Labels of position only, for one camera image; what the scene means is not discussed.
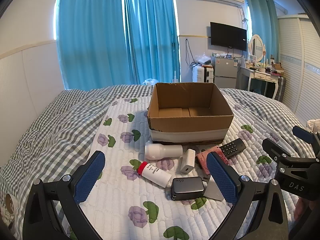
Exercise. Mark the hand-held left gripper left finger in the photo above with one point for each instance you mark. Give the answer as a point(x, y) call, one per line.
point(90, 177)

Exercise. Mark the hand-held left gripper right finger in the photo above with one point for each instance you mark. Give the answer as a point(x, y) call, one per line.
point(222, 177)

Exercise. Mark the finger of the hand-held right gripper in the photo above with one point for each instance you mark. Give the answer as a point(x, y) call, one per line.
point(302, 132)
point(273, 148)

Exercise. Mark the grey metal scraper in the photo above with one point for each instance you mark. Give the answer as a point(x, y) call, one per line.
point(213, 191)

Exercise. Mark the pink packet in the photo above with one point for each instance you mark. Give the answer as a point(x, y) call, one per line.
point(203, 161)

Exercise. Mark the black remote control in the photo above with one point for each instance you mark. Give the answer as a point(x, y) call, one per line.
point(232, 147)

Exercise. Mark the black power adapter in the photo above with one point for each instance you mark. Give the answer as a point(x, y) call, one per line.
point(187, 188)

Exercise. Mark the white power adapter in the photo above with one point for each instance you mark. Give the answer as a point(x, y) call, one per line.
point(188, 161)

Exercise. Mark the brown cardboard box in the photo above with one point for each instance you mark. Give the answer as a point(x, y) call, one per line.
point(190, 120)

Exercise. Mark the red-capped white bottle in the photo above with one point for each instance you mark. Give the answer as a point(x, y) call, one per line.
point(156, 173)

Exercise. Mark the person's right hand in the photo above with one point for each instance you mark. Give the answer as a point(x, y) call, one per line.
point(301, 208)

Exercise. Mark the white cloth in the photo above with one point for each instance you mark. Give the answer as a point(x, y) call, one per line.
point(313, 124)

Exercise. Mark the white floral quilted mat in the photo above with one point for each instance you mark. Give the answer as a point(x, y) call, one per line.
point(130, 205)

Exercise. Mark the dark grey suitcase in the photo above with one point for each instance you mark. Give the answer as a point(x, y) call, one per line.
point(282, 87)

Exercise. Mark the white slatted wardrobe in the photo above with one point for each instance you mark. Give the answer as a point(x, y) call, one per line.
point(302, 67)

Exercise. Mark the brown open box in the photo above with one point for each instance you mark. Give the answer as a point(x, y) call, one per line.
point(277, 67)

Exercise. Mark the white dressing table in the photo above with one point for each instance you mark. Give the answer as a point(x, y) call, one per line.
point(260, 76)

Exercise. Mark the brown tape roll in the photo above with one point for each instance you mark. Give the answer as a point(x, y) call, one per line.
point(10, 202)

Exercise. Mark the grey small fridge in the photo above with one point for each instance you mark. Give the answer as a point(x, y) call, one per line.
point(226, 72)

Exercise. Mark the oval white vanity mirror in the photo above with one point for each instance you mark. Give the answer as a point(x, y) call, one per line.
point(256, 47)

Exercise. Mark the white suitcase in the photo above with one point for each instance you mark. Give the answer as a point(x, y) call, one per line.
point(202, 75)

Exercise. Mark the white plastic bag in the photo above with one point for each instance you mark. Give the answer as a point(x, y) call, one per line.
point(150, 82)

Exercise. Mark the clear plastic bag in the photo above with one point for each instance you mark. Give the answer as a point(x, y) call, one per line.
point(203, 59)

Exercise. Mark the teal curtain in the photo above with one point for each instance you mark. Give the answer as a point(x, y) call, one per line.
point(262, 25)

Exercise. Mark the wide blue curtain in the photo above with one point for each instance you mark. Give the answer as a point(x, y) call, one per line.
point(90, 35)

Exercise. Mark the narrow blue curtain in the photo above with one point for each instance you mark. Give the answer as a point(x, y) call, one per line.
point(152, 35)

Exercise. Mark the black wall television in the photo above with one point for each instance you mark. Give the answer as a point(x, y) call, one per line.
point(228, 36)

